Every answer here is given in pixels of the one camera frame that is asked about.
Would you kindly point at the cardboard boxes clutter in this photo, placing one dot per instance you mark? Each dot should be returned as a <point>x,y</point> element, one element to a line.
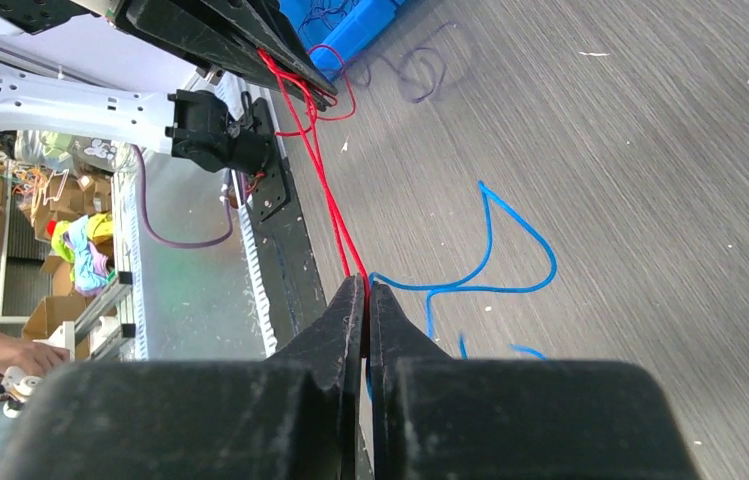
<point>73,217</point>

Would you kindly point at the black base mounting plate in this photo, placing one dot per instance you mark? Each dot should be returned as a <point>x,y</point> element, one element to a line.
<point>289,270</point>

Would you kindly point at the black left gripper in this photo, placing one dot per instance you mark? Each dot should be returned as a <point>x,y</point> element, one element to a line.
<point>225,35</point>

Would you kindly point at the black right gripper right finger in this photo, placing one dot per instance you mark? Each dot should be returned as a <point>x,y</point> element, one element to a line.
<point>438,417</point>

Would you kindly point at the blue plastic bin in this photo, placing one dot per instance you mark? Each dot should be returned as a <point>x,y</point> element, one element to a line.
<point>347,26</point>

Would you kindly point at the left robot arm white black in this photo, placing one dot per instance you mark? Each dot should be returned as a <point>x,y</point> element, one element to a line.
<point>184,124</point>

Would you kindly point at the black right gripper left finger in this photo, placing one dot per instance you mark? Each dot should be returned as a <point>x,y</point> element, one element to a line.
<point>294,415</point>

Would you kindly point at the bystander bare hand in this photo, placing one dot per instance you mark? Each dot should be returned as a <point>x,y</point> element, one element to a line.
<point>34,358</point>

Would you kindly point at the perforated metal rail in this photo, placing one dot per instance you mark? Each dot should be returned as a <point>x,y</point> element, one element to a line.
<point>229,90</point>

